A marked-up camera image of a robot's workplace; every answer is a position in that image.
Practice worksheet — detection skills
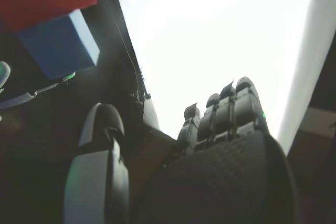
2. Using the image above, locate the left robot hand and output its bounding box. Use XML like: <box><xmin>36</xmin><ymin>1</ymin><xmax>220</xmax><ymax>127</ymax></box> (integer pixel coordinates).
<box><xmin>64</xmin><ymin>76</ymin><xmax>299</xmax><ymax>224</ymax></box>

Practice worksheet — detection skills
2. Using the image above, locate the blue box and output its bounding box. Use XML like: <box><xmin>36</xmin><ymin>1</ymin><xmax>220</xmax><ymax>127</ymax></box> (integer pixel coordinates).
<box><xmin>14</xmin><ymin>8</ymin><xmax>101</xmax><ymax>81</ymax></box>

